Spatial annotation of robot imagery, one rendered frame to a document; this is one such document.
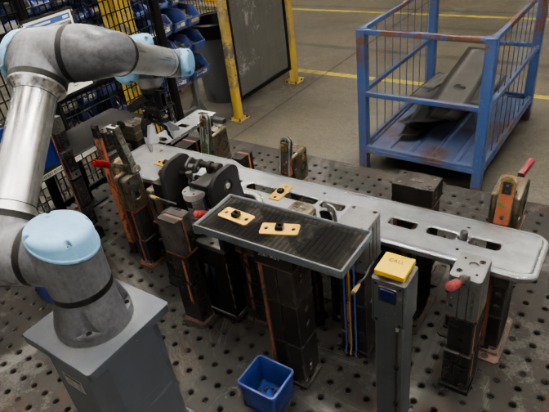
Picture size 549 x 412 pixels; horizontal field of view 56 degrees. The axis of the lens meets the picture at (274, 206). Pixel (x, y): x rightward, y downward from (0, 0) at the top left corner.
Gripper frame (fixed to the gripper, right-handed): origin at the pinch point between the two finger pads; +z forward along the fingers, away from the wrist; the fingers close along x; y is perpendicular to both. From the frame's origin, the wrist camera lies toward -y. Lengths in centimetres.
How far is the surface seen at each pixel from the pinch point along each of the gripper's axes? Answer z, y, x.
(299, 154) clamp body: 4.2, 43.2, 17.1
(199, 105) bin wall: 95, -176, 203
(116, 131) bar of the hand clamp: -12.1, 1.6, -16.6
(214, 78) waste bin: 84, -185, 238
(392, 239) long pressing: 7, 85, -8
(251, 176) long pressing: 7.7, 32.9, 4.3
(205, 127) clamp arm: 0.1, 6.6, 15.7
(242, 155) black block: 8.8, 20.5, 16.3
